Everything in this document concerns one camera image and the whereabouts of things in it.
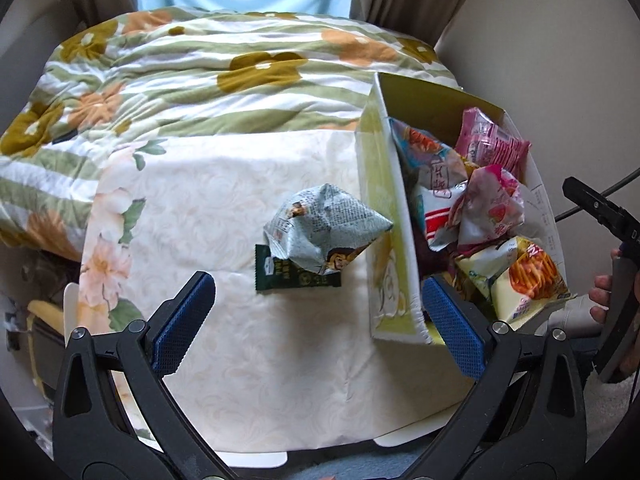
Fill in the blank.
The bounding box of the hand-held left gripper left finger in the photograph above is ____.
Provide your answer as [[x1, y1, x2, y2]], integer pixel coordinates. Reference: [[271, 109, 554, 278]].
[[52, 270, 238, 480]]

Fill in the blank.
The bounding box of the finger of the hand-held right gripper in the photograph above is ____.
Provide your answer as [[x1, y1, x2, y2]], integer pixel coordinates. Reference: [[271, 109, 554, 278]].
[[562, 176, 640, 246]]

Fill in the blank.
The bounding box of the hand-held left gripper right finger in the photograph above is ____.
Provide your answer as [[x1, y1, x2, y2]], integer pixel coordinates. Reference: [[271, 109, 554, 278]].
[[400, 274, 588, 480]]

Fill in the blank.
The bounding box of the yellow green cardboard box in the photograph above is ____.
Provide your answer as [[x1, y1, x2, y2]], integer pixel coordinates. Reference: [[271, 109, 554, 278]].
[[354, 72, 576, 346]]

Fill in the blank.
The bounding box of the grey snack bag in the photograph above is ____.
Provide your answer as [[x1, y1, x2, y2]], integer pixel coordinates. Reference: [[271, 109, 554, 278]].
[[263, 183, 393, 276]]

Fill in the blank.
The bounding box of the person's right hand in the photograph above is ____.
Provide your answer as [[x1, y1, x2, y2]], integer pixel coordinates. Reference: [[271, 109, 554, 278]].
[[589, 274, 615, 325]]

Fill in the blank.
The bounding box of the pale yellow snack bag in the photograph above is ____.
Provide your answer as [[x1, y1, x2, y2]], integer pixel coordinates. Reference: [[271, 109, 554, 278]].
[[452, 237, 518, 301]]

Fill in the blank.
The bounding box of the cream orange snack bag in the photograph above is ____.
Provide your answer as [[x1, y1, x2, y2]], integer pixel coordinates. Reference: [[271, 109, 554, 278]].
[[492, 240, 573, 323]]

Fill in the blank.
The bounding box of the white fluffy rug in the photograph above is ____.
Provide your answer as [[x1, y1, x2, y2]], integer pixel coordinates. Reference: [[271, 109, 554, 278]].
[[582, 370, 640, 441]]

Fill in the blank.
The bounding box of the pink white snack bag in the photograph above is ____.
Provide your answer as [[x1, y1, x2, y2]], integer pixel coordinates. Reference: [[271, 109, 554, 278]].
[[447, 165, 527, 256]]

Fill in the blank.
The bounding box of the white red snack bag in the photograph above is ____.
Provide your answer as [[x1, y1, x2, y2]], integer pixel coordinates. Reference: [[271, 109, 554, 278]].
[[417, 180, 468, 251]]

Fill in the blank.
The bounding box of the dark green snack packet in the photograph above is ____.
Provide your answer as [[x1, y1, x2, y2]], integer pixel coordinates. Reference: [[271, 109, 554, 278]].
[[255, 244, 343, 293]]

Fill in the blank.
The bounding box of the pink snack packet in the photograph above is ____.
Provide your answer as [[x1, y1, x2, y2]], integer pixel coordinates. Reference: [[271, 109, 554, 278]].
[[454, 107, 532, 181]]

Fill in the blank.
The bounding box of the cream floral tablecloth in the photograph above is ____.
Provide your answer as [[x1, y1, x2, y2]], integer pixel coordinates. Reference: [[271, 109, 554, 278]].
[[80, 127, 481, 453]]

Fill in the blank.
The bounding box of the blue orange snack bag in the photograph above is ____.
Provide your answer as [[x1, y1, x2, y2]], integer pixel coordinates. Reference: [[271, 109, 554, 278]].
[[389, 117, 468, 198]]

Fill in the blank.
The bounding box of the floral striped quilt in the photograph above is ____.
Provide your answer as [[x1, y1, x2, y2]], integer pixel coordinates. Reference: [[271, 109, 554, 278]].
[[0, 6, 461, 261]]

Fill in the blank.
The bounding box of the black cable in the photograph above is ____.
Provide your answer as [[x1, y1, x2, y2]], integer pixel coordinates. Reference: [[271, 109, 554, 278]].
[[552, 167, 640, 222]]

